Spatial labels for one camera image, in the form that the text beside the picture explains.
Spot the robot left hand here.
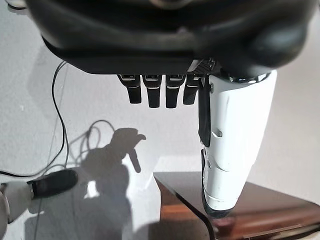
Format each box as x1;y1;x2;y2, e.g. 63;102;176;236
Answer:
24;0;313;219

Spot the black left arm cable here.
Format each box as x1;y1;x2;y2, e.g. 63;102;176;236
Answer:
0;61;70;177

